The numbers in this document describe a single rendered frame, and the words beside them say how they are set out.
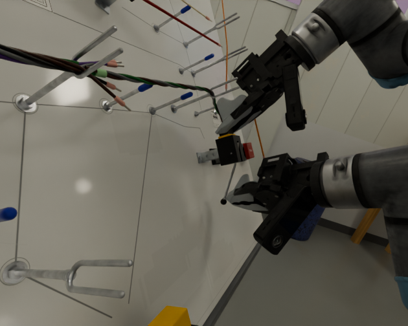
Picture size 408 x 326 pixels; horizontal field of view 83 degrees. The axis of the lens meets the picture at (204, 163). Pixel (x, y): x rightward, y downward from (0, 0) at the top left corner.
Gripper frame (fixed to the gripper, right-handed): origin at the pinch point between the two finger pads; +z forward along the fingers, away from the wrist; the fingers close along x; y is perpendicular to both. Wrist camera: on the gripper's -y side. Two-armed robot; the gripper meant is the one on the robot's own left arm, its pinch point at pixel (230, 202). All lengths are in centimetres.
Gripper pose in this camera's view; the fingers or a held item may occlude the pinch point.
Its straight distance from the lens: 49.9
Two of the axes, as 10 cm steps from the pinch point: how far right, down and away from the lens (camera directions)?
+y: 3.8, -7.8, 5.0
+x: -6.8, -6.0, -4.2
